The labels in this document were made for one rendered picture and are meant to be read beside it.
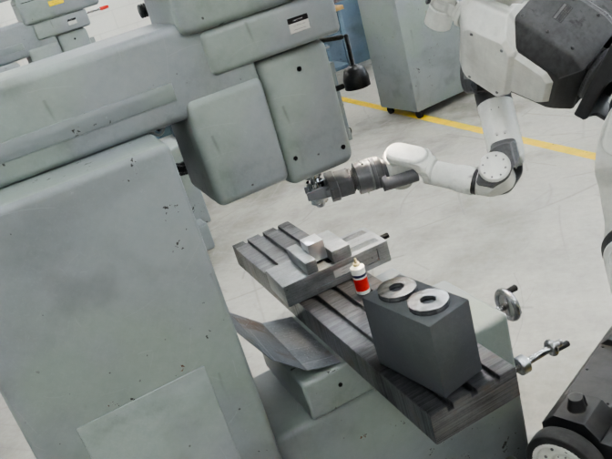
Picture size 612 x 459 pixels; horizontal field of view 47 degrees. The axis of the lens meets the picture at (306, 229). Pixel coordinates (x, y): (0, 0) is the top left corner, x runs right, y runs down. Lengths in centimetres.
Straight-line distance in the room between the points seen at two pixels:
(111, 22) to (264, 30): 668
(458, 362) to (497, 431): 81
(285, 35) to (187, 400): 86
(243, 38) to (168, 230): 46
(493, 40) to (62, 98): 91
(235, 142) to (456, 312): 62
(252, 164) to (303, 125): 16
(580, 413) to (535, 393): 103
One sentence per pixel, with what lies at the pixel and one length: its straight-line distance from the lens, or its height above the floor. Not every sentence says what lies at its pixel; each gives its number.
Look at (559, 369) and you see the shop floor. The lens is 307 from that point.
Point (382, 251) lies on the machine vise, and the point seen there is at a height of 94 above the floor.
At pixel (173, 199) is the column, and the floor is 144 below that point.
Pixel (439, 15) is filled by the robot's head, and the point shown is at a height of 160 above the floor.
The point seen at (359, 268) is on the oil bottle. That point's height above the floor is 99.
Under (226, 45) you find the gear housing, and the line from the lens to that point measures 159.
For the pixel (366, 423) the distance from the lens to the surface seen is 202.
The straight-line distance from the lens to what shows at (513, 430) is 239.
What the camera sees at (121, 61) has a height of 172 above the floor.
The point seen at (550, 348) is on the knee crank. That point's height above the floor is 49.
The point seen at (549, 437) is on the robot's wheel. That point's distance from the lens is 191.
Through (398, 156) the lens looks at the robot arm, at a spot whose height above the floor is 128.
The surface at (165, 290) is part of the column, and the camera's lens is 154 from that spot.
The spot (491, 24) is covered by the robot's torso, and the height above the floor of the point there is 159.
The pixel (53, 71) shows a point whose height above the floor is 175.
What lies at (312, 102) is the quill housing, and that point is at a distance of 170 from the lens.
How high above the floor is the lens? 190
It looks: 24 degrees down
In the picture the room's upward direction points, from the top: 16 degrees counter-clockwise
